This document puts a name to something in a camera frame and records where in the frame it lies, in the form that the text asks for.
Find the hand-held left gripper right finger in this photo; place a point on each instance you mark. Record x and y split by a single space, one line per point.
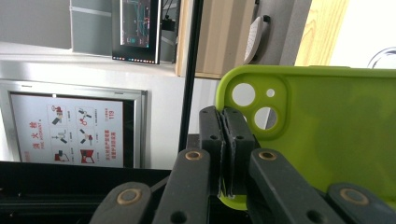
238 140

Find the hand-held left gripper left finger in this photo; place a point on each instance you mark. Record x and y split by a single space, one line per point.
211 130

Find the green phone case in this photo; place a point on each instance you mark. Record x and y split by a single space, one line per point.
327 130

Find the wooden desk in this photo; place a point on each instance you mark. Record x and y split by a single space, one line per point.
218 37

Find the computer monitor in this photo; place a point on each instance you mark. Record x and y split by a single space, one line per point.
137 28

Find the wooden table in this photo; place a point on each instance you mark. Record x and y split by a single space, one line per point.
320 34

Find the framed fire safety poster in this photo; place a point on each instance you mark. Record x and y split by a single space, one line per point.
71 130

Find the grey shelf unit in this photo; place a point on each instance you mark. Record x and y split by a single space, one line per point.
90 28

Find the black frame strut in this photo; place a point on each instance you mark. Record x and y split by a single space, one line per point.
62 189

